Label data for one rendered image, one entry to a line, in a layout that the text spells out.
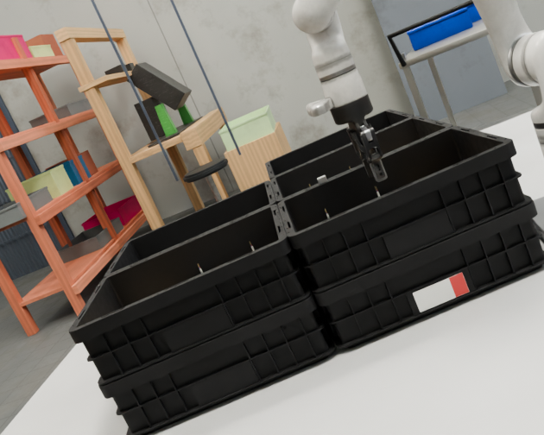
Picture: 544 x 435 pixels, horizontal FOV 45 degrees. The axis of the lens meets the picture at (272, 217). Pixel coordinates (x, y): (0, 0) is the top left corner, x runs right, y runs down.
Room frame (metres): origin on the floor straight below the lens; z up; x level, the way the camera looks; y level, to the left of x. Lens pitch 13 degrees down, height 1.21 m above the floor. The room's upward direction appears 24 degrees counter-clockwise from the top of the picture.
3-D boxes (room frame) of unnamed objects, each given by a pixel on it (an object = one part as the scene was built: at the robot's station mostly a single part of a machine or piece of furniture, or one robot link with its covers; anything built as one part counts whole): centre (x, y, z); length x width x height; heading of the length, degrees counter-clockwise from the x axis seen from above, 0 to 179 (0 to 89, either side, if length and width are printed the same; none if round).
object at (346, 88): (1.21, -0.20, 1.11); 0.11 x 0.09 x 0.06; 90
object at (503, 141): (1.17, -0.22, 0.92); 0.40 x 0.30 x 0.02; 88
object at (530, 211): (1.17, -0.22, 0.76); 0.40 x 0.30 x 0.12; 88
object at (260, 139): (6.22, 0.22, 1.03); 1.65 x 1.42 x 2.06; 167
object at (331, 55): (1.21, -0.22, 1.20); 0.09 x 0.07 x 0.15; 161
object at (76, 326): (1.18, 0.18, 0.92); 0.40 x 0.30 x 0.02; 88
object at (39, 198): (6.08, 1.65, 1.15); 2.55 x 0.69 x 2.30; 167
